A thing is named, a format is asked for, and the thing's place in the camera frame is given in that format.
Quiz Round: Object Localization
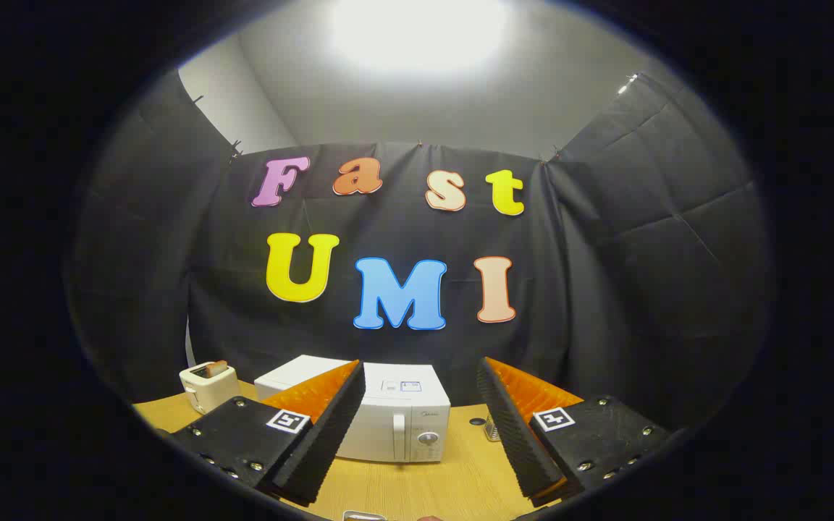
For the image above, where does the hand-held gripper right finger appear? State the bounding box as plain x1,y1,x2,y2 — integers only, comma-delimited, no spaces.
476,357,671,507

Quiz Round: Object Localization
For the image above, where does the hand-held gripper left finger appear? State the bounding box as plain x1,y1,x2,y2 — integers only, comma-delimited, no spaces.
169,360,367,507

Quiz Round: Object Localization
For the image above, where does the white microwave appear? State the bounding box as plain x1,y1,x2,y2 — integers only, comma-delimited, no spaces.
254,355,452,464

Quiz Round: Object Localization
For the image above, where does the white toaster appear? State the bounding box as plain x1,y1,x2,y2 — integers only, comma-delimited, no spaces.
179,360,243,415

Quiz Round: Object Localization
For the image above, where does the ceiling light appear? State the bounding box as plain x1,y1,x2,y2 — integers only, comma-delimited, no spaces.
330,0,508,73

